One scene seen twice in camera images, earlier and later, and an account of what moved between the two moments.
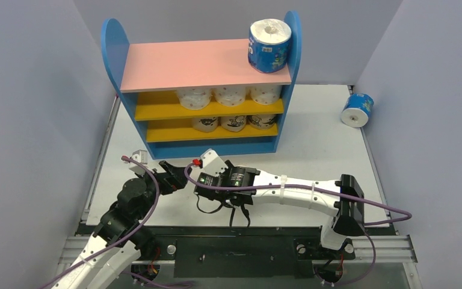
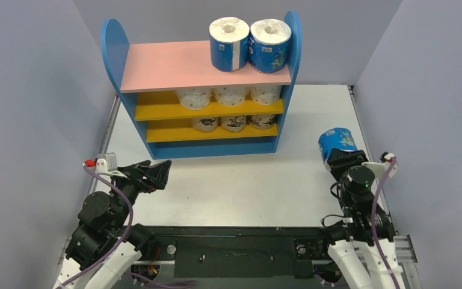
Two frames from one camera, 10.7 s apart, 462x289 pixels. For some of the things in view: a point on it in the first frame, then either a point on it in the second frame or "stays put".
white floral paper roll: [195, 98] stays put
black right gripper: [233, 199] → [343, 158]
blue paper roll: [355, 113] → [340, 138]
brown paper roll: [206, 124] stays put
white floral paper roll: [266, 94] stays put
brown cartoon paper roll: [262, 121] stays put
